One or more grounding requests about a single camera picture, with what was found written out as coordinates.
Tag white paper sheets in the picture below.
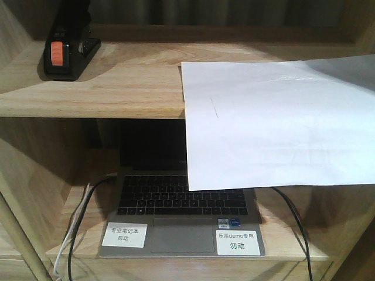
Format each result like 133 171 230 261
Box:
182 55 374 190

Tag black stapler with orange tab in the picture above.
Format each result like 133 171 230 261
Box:
43 1 101 81

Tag silver laptop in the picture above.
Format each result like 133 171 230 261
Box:
99 119 265 258

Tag white label sticker right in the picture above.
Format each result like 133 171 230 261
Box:
216 229 261 256

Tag white label sticker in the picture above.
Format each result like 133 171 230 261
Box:
101 222 148 248
216 229 261 256

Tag white label sticker left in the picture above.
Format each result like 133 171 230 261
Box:
101 222 148 248

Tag wooden shelf unit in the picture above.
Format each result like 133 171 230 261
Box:
1 1 374 280

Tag grey curtain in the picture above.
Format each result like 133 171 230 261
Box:
89 0 344 27

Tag black cable left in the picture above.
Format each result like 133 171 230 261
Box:
67 176 115 281

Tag black cable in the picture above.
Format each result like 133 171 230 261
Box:
271 187 314 281
67 176 115 281

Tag white cable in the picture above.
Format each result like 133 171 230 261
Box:
53 183 91 281

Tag black cable right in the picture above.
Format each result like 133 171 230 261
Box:
271 187 314 281

